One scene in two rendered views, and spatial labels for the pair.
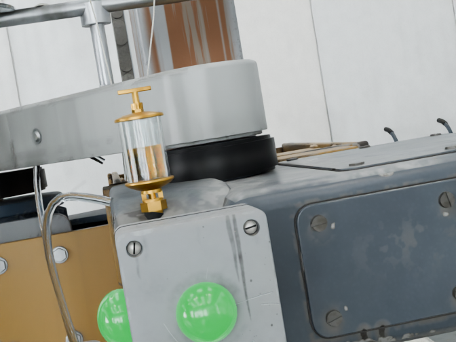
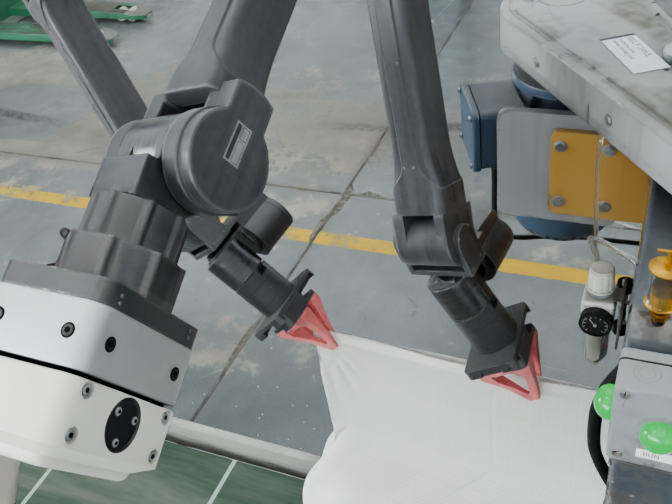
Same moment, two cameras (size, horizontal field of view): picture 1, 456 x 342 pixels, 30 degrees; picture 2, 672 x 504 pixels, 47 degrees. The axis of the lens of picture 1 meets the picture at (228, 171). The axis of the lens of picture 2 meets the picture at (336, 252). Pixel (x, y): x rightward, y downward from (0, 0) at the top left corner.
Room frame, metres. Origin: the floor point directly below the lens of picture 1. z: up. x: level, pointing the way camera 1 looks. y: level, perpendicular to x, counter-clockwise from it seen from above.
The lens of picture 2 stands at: (-0.02, -0.02, 1.81)
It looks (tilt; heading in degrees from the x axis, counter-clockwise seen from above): 38 degrees down; 37
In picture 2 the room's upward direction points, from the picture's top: 10 degrees counter-clockwise
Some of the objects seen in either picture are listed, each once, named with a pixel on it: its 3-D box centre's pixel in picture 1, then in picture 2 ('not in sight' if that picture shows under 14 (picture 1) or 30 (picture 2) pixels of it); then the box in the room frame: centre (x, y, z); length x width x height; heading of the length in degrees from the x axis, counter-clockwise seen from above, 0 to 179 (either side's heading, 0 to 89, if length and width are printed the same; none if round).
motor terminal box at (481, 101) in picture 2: not in sight; (492, 132); (0.86, 0.34, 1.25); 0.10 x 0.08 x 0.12; 33
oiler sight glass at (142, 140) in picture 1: (144, 149); (665, 285); (0.49, 0.05, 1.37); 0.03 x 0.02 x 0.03; 98
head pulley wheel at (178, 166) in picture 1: (215, 160); not in sight; (0.62, 0.01, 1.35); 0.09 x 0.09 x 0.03
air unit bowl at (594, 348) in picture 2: not in sight; (595, 338); (0.67, 0.13, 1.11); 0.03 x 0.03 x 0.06
